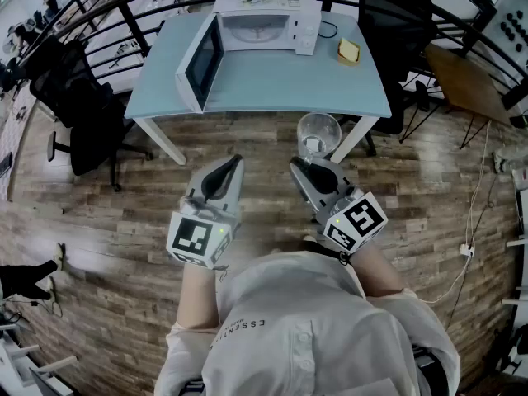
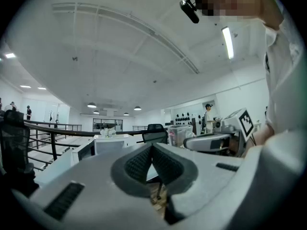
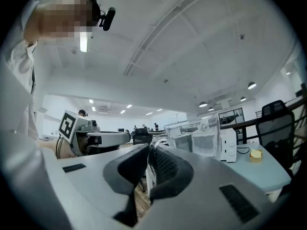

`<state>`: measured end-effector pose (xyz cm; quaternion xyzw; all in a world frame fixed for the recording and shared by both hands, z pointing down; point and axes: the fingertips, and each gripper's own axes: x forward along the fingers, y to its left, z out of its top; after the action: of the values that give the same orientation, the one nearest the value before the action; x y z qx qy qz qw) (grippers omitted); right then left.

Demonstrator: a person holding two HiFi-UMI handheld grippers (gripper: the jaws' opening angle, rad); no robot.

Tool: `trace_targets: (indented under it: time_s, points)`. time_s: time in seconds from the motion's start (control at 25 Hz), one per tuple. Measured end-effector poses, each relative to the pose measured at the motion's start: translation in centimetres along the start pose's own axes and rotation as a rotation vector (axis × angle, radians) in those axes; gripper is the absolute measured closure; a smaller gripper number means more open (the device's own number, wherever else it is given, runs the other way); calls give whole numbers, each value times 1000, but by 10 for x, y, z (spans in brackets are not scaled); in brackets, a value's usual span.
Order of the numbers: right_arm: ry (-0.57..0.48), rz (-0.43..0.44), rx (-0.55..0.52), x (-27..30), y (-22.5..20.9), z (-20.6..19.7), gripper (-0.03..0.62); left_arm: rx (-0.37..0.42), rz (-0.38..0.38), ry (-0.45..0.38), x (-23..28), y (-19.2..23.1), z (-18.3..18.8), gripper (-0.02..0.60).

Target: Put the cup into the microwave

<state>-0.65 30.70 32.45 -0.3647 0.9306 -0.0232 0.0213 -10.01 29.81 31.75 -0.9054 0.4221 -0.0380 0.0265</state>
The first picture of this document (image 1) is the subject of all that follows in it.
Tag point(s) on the white microwave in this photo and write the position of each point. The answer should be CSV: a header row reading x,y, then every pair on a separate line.
x,y
305,27

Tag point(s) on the person's left forearm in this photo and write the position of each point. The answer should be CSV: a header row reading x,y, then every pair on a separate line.
x,y
198,299

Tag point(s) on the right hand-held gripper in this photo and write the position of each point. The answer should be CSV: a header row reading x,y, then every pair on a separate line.
x,y
359,221

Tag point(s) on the white power adapter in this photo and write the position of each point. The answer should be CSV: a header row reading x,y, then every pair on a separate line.
x,y
467,250

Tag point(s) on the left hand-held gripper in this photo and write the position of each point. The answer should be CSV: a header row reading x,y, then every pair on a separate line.
x,y
191,237

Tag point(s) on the person's white shirt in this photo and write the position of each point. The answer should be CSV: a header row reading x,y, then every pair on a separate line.
x,y
297,336

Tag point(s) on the light blue table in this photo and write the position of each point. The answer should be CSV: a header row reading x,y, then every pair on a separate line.
x,y
288,81

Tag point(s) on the white board with black knobs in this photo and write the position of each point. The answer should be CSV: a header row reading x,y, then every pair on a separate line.
x,y
513,23

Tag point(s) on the person's right forearm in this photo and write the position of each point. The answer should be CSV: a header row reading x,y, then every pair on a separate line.
x,y
377,270

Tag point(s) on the grey cloth bundle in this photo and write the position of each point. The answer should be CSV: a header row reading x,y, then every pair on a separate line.
x,y
509,159

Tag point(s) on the clear plastic cup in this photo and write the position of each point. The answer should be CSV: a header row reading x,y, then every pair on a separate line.
x,y
319,132

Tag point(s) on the wooden side table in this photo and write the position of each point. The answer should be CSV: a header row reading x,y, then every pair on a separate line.
x,y
462,76

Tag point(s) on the black waist pack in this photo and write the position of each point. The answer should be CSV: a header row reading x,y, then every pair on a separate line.
x,y
431,363

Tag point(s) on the black office chair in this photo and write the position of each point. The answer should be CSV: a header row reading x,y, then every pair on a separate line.
x,y
392,19
88,109

